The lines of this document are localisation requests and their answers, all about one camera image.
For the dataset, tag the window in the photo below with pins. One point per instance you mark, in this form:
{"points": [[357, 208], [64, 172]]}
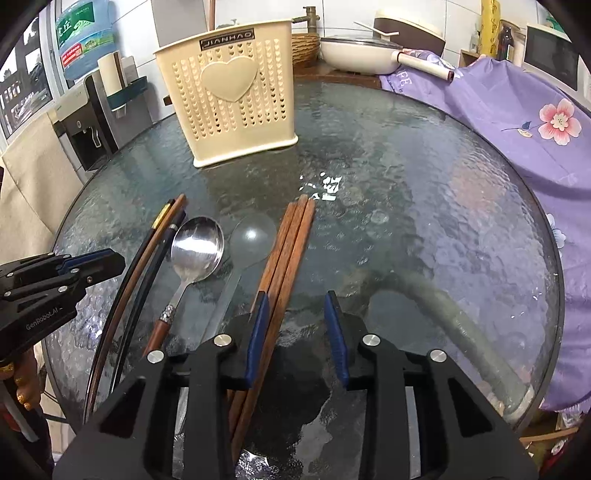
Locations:
{"points": [[23, 83]]}

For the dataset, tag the cream plastic utensil holder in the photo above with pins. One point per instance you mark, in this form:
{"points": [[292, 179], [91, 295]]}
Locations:
{"points": [[231, 115]]}

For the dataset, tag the cream pan glass lid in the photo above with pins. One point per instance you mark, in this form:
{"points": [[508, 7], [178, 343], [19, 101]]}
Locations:
{"points": [[355, 57]]}

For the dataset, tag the cream brown rice cooker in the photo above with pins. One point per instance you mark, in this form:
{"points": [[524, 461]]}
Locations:
{"points": [[415, 32]]}

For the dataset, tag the clear plastic spoon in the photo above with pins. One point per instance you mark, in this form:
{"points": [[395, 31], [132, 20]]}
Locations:
{"points": [[251, 240]]}

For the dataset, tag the blue water bottle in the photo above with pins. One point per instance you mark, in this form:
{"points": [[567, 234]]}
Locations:
{"points": [[85, 41]]}

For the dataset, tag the small wooden box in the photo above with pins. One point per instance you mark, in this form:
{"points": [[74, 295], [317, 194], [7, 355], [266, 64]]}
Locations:
{"points": [[468, 60]]}

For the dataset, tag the brass faucet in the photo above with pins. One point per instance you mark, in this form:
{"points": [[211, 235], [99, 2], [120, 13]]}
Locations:
{"points": [[310, 18]]}

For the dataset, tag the yellow roll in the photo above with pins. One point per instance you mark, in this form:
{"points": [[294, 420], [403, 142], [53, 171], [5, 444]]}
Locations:
{"points": [[490, 27]]}

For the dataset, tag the purple floral cloth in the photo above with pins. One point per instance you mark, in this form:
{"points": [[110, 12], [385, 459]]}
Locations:
{"points": [[508, 138]]}

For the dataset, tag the wooden board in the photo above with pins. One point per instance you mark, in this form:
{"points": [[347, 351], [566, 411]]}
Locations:
{"points": [[323, 74]]}

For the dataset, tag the white microwave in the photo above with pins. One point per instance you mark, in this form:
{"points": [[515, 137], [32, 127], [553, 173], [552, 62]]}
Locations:
{"points": [[549, 55]]}

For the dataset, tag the water dispenser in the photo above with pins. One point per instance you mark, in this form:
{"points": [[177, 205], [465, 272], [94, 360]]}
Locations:
{"points": [[78, 134]]}

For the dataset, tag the beige cloth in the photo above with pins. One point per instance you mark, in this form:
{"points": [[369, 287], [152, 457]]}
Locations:
{"points": [[32, 184]]}

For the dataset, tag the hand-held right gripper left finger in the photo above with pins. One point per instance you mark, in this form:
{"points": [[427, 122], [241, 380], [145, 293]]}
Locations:
{"points": [[258, 341]]}

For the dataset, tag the green packets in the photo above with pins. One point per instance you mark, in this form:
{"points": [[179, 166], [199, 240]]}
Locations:
{"points": [[551, 21]]}

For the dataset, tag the black chopstick silver band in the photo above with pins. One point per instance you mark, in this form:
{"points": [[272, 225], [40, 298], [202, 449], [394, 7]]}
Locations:
{"points": [[152, 272]]}

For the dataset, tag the teal wall holder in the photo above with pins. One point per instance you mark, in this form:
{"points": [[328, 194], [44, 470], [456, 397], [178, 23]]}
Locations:
{"points": [[131, 92]]}

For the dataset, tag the woven basket sink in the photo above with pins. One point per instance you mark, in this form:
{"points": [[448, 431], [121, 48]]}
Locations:
{"points": [[305, 48]]}

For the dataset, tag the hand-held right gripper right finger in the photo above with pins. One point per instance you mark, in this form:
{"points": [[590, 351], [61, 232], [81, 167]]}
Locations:
{"points": [[336, 341]]}

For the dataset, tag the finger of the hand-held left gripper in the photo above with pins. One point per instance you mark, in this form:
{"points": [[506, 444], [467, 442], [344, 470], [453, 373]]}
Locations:
{"points": [[104, 270], [87, 259]]}

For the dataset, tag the brown bottle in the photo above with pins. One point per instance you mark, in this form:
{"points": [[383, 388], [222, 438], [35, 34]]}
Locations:
{"points": [[507, 44]]}

